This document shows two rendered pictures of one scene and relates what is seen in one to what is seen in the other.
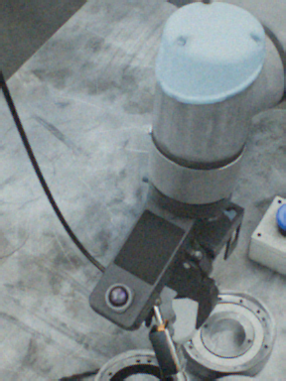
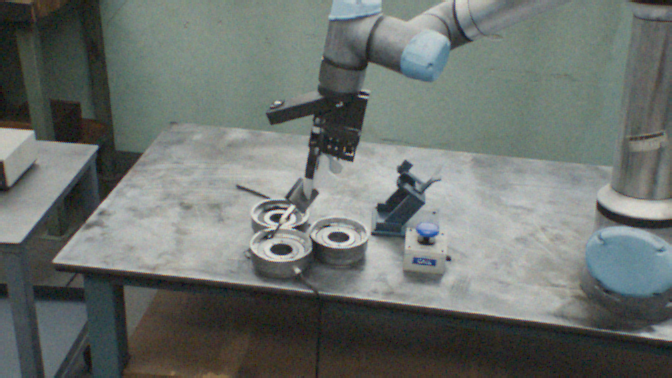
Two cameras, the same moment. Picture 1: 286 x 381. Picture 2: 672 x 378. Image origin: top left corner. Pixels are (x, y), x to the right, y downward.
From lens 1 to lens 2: 111 cm
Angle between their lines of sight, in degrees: 55
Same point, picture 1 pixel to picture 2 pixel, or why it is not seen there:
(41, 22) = not seen: outside the picture
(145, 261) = (296, 101)
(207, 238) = (330, 125)
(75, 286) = (340, 199)
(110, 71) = (501, 180)
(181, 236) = (311, 99)
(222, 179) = (329, 73)
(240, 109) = (340, 33)
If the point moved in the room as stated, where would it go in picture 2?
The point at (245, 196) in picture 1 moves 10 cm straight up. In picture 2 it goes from (450, 241) to (457, 194)
